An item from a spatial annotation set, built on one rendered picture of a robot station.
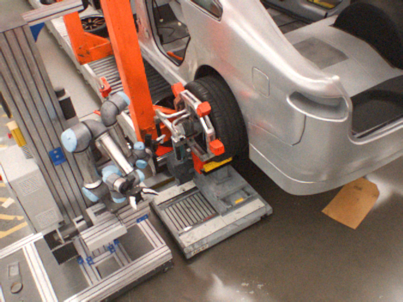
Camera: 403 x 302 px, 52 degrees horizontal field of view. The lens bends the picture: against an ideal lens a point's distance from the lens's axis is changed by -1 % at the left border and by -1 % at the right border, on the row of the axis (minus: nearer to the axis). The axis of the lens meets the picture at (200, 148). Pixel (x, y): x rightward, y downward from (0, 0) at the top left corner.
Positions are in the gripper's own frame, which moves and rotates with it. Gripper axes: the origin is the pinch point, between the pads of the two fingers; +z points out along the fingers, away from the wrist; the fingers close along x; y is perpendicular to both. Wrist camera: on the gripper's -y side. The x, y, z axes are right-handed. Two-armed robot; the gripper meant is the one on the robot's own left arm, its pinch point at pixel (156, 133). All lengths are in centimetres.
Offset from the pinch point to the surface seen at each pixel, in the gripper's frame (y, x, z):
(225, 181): 60, 48, 15
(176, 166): 44.2, 7.1, 10.6
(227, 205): 65, 54, -8
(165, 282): 83, 19, -76
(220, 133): -12, 54, -9
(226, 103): -28, 56, 6
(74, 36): -5, -152, 155
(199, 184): 67, 24, 15
